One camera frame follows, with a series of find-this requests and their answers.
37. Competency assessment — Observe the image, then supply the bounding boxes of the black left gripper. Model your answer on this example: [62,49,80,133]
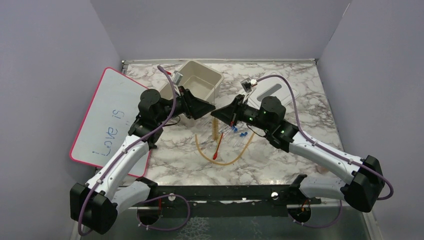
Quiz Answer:
[155,85,216,124]

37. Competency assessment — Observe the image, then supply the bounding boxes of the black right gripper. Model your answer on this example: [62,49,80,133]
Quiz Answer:
[211,94,272,133]

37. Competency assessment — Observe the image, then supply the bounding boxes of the metal crucible tongs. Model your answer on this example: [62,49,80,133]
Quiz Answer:
[219,124,239,138]

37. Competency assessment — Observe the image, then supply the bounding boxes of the brown test tube brush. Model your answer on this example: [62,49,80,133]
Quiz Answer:
[212,117,219,141]

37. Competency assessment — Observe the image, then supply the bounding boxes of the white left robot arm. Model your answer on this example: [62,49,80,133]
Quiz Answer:
[69,86,215,237]

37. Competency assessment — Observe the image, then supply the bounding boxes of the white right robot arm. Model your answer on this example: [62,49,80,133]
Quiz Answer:
[211,94,385,213]

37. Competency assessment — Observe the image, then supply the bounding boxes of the blue-capped test tube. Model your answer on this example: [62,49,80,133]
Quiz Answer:
[233,131,248,147]
[227,126,238,137]

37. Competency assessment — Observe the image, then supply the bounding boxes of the beige plastic bin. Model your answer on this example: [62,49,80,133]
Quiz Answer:
[157,60,224,118]

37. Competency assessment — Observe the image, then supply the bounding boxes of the yellow rubber tube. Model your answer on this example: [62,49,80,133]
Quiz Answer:
[194,131,256,166]

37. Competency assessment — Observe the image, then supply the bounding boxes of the red rainbow measuring spoon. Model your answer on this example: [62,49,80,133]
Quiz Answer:
[212,132,224,160]

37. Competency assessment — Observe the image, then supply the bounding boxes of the white bin lid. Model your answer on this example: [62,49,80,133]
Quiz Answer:
[247,77,293,109]

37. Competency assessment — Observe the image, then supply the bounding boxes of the pink-framed whiteboard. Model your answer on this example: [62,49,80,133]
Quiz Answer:
[69,67,147,168]

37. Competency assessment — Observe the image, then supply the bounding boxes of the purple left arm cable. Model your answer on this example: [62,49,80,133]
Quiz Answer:
[77,65,191,237]

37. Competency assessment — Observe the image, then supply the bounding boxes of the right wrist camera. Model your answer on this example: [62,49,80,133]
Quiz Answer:
[240,78,258,93]

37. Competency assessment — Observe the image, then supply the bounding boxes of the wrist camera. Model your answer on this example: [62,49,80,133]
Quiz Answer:
[240,78,258,93]
[172,70,184,86]

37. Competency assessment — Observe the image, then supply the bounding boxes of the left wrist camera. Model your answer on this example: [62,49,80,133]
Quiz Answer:
[172,70,184,86]

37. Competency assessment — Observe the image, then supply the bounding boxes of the black table edge rail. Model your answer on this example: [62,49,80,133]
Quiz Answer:
[91,183,322,220]

